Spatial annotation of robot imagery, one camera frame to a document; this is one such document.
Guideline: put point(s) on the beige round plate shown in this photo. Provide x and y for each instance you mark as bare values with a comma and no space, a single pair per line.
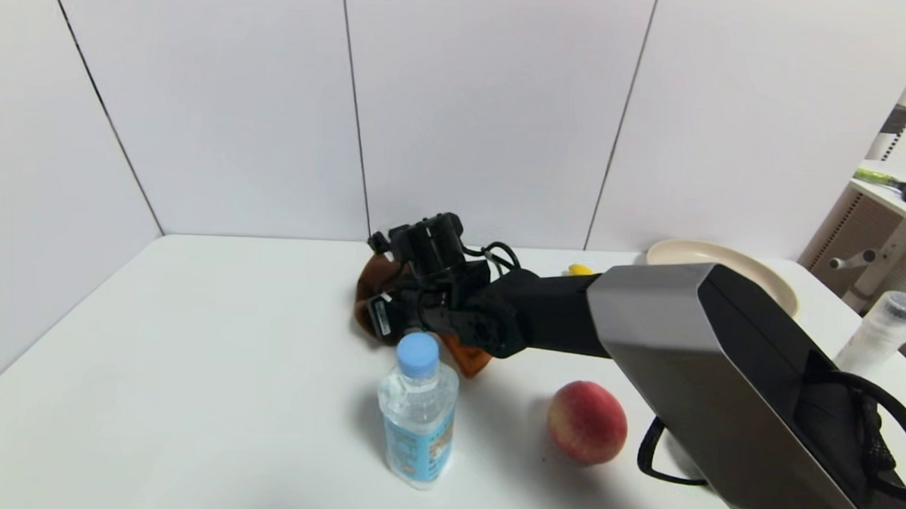
694,254

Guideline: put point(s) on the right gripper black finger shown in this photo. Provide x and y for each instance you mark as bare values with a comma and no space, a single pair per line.
366,316

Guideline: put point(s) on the clear water bottle blue cap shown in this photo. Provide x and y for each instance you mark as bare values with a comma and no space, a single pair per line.
417,426

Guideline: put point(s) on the white spray bottle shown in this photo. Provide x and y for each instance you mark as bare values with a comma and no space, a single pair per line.
876,333

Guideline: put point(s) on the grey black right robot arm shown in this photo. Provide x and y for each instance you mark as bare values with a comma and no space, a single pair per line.
720,369

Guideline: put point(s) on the brown chocolate bread roll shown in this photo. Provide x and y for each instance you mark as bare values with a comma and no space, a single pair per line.
369,282

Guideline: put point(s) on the white desk frame with knob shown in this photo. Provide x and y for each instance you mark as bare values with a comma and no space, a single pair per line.
886,262

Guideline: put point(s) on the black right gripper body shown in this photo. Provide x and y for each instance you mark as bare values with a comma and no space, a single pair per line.
380,317

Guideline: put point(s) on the yellow banana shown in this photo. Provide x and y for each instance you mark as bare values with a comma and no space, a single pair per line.
580,270

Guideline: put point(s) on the red pink peach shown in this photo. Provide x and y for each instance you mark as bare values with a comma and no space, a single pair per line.
586,425

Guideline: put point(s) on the white desk top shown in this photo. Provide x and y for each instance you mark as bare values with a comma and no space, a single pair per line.
896,196

